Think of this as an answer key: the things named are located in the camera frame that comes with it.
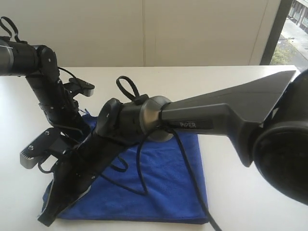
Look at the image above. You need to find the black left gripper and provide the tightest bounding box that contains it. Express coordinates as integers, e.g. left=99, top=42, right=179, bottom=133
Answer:
left=39, top=81, right=93, bottom=135

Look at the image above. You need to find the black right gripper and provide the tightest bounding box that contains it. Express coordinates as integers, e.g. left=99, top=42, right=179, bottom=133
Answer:
left=38, top=137, right=120, bottom=227

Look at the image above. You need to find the blue microfiber towel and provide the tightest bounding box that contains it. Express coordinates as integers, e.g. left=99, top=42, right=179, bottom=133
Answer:
left=36, top=109, right=209, bottom=226

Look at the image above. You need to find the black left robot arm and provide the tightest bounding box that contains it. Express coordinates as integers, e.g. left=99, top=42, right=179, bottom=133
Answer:
left=0, top=37, right=94, bottom=140

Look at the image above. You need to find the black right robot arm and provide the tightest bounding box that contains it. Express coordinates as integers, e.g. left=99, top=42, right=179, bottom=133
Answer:
left=38, top=71, right=308, bottom=226

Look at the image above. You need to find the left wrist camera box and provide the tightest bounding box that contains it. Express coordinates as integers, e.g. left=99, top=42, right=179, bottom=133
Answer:
left=64, top=77, right=95, bottom=97

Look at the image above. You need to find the dark window frame post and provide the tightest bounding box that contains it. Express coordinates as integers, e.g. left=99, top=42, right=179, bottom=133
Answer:
left=259, top=0, right=293, bottom=65

